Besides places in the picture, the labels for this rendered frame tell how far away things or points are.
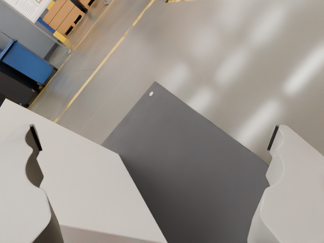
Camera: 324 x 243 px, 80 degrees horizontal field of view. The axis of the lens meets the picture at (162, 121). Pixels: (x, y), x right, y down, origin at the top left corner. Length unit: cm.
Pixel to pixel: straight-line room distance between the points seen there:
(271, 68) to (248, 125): 25
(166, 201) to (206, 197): 8
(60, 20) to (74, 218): 858
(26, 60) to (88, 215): 509
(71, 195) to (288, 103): 66
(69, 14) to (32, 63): 385
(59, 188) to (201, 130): 27
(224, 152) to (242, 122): 40
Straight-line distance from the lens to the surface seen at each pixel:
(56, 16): 876
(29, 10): 540
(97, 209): 32
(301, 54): 87
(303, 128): 69
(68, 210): 29
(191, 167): 39
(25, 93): 552
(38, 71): 533
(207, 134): 40
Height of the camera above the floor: 60
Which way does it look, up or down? 37 degrees down
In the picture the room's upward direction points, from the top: 53 degrees counter-clockwise
